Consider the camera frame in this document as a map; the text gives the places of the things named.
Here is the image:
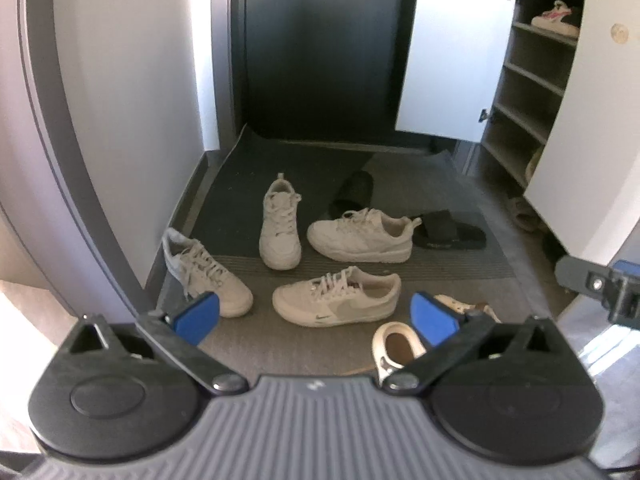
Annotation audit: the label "beige sandals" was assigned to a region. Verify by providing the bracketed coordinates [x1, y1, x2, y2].
[502, 194, 543, 233]

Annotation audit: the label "white cabinet door with sticker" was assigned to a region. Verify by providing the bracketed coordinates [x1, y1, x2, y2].
[523, 0, 640, 267]

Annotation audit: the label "pink and white sneaker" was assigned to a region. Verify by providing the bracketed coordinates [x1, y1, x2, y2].
[531, 0, 582, 37]

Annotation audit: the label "plain white lace-up sneaker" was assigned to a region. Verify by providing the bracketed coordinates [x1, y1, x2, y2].
[306, 207, 422, 264]
[258, 172, 303, 271]

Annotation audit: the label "white sneaker with grey swoosh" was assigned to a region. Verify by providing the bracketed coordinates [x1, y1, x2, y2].
[272, 266, 402, 328]
[161, 227, 254, 318]

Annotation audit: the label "black slide sandal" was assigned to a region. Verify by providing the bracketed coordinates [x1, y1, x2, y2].
[411, 210, 487, 251]
[327, 170, 376, 218]

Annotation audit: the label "white slip-on shoe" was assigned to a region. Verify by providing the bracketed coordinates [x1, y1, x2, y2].
[432, 294, 502, 325]
[371, 321, 428, 388]

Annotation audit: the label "dark doormat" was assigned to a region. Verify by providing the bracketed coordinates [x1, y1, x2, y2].
[192, 124, 376, 261]

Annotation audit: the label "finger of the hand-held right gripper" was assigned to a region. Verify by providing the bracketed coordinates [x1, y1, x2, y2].
[554, 254, 640, 327]

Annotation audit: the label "plain white cabinet door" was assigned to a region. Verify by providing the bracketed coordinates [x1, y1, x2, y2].
[395, 0, 521, 142]

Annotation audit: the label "dark entrance door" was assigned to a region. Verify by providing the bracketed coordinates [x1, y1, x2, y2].
[230, 0, 453, 148]

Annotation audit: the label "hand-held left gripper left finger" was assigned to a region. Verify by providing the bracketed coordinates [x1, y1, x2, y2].
[65, 290, 251, 395]

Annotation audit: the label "grey striped floor mat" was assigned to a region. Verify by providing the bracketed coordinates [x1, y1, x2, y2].
[150, 147, 538, 378]

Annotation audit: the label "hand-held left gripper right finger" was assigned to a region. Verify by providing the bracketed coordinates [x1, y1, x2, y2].
[382, 291, 572, 395]

